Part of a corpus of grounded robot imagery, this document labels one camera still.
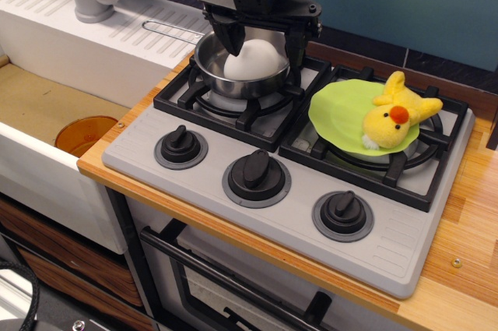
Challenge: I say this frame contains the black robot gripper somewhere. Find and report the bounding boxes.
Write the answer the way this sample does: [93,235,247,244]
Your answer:
[199,0,321,86]

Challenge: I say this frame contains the white egg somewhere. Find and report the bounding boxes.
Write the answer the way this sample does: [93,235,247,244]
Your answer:
[223,39,287,81]

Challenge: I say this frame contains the yellow stuffed duck toy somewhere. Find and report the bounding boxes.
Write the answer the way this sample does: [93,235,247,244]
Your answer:
[362,71,444,150]

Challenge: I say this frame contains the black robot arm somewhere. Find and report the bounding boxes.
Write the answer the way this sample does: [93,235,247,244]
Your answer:
[199,0,322,86]

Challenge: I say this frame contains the stainless steel pot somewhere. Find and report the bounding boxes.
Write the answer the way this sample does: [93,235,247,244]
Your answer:
[142,19,290,100]

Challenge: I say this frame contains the green plastic plate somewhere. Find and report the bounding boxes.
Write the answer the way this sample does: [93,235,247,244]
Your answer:
[308,79,419,157]

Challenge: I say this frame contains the black left stove knob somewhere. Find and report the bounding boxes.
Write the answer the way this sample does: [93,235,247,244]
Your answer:
[154,125,209,171]

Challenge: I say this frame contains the black stove knob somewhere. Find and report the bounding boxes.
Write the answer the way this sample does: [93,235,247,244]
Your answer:
[312,191,374,243]
[222,150,292,209]
[154,125,209,171]

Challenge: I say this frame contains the black middle stove knob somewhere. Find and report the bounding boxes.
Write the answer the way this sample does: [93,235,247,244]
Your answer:
[222,150,292,209]

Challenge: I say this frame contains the grey toy stove top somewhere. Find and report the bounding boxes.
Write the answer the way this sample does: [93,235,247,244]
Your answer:
[102,90,451,298]

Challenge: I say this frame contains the black right stove knob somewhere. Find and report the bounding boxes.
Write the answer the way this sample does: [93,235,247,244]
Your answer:
[312,191,374,243]

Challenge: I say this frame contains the black left burner grate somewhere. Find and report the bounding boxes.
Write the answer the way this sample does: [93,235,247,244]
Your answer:
[153,56,331,152]

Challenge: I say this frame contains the black burner grate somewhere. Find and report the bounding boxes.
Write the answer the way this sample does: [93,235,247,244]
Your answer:
[153,56,331,152]
[279,65,473,212]

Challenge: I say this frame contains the black right burner grate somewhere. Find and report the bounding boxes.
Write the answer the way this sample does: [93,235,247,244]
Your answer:
[279,65,473,212]

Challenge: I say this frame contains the white toy sink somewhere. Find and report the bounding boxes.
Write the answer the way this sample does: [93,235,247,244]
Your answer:
[1,0,209,254]

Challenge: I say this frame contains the orange transparent plastic cup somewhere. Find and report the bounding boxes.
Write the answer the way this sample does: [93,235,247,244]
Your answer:
[54,115,117,157]

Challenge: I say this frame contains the wooden drawer fronts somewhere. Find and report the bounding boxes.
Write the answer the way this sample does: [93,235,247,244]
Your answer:
[1,195,154,330]

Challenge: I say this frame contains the oven door with black handle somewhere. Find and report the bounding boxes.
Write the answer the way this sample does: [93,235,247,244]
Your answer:
[139,219,397,330]

